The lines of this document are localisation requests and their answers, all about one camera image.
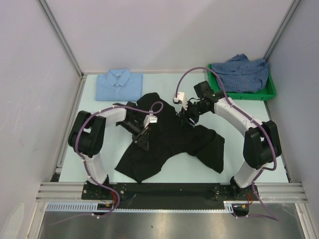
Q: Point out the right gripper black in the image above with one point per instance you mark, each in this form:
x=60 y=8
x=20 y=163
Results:
x=184 y=118

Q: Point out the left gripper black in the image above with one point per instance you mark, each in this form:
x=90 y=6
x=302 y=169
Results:
x=143 y=142

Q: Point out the black long sleeve shirt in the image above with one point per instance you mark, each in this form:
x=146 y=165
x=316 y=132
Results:
x=167 y=138

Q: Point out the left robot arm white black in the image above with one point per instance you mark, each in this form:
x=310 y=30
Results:
x=87 y=136

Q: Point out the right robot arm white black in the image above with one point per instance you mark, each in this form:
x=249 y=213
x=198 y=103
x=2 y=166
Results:
x=261 y=139

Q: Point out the folded light blue shirt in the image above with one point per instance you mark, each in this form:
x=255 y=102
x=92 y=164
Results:
x=119 y=85

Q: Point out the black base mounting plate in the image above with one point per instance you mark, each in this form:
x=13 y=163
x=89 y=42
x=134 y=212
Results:
x=179 y=196

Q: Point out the blue checkered shirt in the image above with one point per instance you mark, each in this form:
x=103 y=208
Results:
x=241 y=75

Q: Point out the green plastic bin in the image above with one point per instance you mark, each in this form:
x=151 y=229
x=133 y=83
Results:
x=263 y=95

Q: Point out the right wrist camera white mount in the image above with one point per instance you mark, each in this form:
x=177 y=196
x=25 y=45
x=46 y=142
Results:
x=180 y=98

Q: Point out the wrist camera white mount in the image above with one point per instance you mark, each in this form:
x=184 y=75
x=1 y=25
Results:
x=180 y=98
x=150 y=118

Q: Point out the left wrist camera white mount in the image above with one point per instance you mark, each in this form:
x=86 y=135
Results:
x=150 y=118

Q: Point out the white slotted cable duct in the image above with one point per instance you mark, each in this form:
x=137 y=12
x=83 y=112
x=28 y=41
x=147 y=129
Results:
x=71 y=206

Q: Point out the aluminium frame rail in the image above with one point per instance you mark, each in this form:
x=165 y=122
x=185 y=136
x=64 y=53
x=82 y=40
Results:
x=268 y=192

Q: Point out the right aluminium corner post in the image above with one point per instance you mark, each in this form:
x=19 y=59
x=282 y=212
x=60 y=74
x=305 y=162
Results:
x=282 y=27

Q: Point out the aluminium corner post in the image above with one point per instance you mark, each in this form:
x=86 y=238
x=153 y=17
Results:
x=282 y=27
x=60 y=36

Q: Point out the left aluminium corner post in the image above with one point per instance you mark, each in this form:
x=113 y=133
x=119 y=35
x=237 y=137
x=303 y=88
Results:
x=60 y=36

